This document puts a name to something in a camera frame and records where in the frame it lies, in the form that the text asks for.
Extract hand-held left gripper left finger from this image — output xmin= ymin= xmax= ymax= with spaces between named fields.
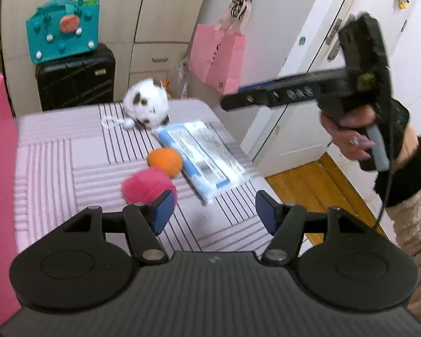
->
xmin=61 ymin=190 xmax=176 ymax=265

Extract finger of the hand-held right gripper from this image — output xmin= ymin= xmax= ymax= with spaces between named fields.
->
xmin=238 ymin=70 xmax=342 ymax=94
xmin=220 ymin=83 xmax=324 ymax=111

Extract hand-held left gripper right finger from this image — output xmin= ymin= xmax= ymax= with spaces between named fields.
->
xmin=255 ymin=190 xmax=367 ymax=265

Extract pink fluffy ball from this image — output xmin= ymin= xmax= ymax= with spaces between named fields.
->
xmin=122 ymin=168 xmax=178 ymax=206

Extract white plush animal toy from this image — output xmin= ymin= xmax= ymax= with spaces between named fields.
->
xmin=102 ymin=79 xmax=171 ymax=131

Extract pink cardboard box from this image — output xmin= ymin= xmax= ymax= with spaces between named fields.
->
xmin=0 ymin=73 xmax=22 ymax=328

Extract person's right forearm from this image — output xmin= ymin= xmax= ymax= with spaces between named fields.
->
xmin=374 ymin=123 xmax=421 ymax=324

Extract orange soft ball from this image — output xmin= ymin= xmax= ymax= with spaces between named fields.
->
xmin=147 ymin=148 xmax=183 ymax=178

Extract person's right hand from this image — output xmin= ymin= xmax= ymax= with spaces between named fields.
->
xmin=319 ymin=107 xmax=377 ymax=162

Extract white door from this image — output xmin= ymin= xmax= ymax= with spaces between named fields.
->
xmin=240 ymin=0 xmax=421 ymax=178

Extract pink tote bag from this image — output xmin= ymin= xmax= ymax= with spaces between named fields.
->
xmin=188 ymin=5 xmax=248 ymax=95

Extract blue plastic packet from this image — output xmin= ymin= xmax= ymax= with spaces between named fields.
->
xmin=152 ymin=120 xmax=248 ymax=204

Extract striped tablecloth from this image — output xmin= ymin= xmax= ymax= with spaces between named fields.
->
xmin=14 ymin=100 xmax=304 ymax=254

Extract grey wardrobe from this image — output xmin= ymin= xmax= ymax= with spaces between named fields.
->
xmin=0 ymin=0 xmax=216 ymax=104

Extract black suitcase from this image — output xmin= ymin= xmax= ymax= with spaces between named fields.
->
xmin=35 ymin=44 xmax=116 ymax=111

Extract teal felt handbag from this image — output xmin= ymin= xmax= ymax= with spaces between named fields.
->
xmin=26 ymin=0 xmax=101 ymax=65

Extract black hair ties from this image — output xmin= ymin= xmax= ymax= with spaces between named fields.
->
xmin=232 ymin=0 xmax=258 ymax=17

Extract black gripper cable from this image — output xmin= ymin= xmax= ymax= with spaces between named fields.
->
xmin=374 ymin=63 xmax=395 ymax=234

